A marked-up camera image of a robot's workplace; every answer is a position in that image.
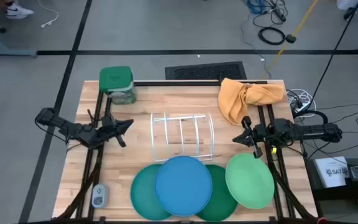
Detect white wire dish rack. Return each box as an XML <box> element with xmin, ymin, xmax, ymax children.
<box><xmin>150</xmin><ymin>111</ymin><xmax>216</xmax><ymax>163</ymax></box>

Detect blue plate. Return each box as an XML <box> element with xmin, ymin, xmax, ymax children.
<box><xmin>154</xmin><ymin>156</ymin><xmax>213</xmax><ymax>217</ymax></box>

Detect white shoe black logo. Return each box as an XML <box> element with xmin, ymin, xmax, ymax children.
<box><xmin>5</xmin><ymin>1</ymin><xmax>34</xmax><ymax>20</ymax></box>

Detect yellow cable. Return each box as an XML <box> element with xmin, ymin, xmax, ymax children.
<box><xmin>259</xmin><ymin>0</ymin><xmax>319</xmax><ymax>80</ymax></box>

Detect teal plate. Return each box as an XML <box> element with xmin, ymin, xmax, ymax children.
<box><xmin>130</xmin><ymin>164</ymin><xmax>173</xmax><ymax>221</ymax></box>

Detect light green plate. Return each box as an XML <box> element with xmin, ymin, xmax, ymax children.
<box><xmin>225</xmin><ymin>152</ymin><xmax>275</xmax><ymax>210</ymax></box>

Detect white cable with plug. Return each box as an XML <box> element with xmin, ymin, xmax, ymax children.
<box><xmin>37</xmin><ymin>0</ymin><xmax>59</xmax><ymax>29</ymax></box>

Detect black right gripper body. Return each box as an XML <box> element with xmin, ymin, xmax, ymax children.
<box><xmin>242</xmin><ymin>116</ymin><xmax>272</xmax><ymax>159</ymax></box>

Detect long black cable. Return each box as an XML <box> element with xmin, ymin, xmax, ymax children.
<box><xmin>309</xmin><ymin>0</ymin><xmax>358</xmax><ymax>105</ymax></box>

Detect black floor vent grate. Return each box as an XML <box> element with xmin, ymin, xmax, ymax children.
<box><xmin>165</xmin><ymin>61</ymin><xmax>247</xmax><ymax>81</ymax></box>

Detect black power strip with cables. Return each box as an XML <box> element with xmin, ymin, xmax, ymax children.
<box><xmin>261</xmin><ymin>0</ymin><xmax>289</xmax><ymax>23</ymax></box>

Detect black coiled cable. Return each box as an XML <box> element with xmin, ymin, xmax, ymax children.
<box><xmin>257</xmin><ymin>26</ymin><xmax>287</xmax><ymax>46</ymax></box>

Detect black metal table frame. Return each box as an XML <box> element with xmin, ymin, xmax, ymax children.
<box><xmin>53</xmin><ymin>80</ymin><xmax>318</xmax><ymax>224</ymax></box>

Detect white box with label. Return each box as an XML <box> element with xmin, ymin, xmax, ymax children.
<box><xmin>314</xmin><ymin>156</ymin><xmax>350</xmax><ymax>189</ymax></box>

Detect white power strip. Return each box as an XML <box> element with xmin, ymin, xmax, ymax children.
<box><xmin>294</xmin><ymin>101</ymin><xmax>311</xmax><ymax>114</ymax></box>

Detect white coiled cable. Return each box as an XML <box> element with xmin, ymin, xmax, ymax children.
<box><xmin>286</xmin><ymin>88</ymin><xmax>317</xmax><ymax>119</ymax></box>

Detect green lid wipes container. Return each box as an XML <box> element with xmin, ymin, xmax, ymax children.
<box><xmin>98</xmin><ymin>65</ymin><xmax>137</xmax><ymax>105</ymax></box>

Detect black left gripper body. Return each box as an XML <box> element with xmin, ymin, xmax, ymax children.
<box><xmin>101</xmin><ymin>114</ymin><xmax>127</xmax><ymax>149</ymax></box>

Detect black box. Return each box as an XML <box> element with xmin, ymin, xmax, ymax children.
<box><xmin>305</xmin><ymin>157</ymin><xmax>358</xmax><ymax>202</ymax></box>

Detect dark green plate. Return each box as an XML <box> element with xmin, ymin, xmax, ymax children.
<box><xmin>196</xmin><ymin>164</ymin><xmax>239</xmax><ymax>222</ymax></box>

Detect blue cable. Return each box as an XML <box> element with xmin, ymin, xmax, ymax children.
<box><xmin>240</xmin><ymin>0</ymin><xmax>273</xmax><ymax>78</ymax></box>

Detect orange cloth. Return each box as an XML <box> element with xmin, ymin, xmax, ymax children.
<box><xmin>218</xmin><ymin>77</ymin><xmax>285</xmax><ymax>127</ymax></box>

